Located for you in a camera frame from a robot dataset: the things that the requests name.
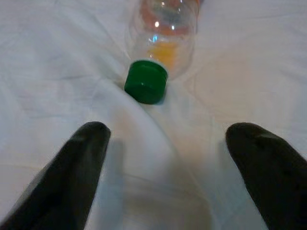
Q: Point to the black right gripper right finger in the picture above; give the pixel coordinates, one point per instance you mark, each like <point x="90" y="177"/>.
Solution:
<point x="278" y="182"/>

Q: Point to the white quilted mattress pad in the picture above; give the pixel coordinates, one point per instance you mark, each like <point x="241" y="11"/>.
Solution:
<point x="48" y="72"/>

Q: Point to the orange label green cap bottle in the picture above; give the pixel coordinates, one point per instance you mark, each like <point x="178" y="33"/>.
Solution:
<point x="146" y="82"/>

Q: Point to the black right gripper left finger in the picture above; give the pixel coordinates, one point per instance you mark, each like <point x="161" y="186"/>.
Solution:
<point x="57" y="182"/>

